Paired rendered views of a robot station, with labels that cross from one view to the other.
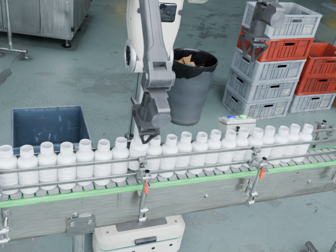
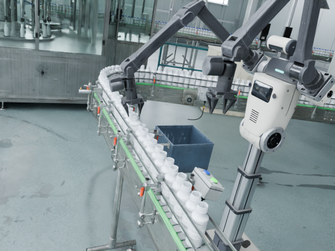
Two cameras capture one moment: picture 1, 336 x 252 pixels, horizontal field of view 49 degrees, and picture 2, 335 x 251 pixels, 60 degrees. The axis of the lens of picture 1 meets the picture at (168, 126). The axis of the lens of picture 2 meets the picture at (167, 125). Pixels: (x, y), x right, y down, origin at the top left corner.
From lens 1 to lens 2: 1.76 m
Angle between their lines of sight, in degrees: 76
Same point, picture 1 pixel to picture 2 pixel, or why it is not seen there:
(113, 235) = not seen: hidden behind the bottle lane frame
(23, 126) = (192, 139)
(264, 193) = (159, 242)
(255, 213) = not seen: outside the picture
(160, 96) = (119, 76)
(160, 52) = (133, 56)
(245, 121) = (204, 179)
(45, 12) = not seen: outside the picture
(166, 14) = (264, 93)
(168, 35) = (262, 113)
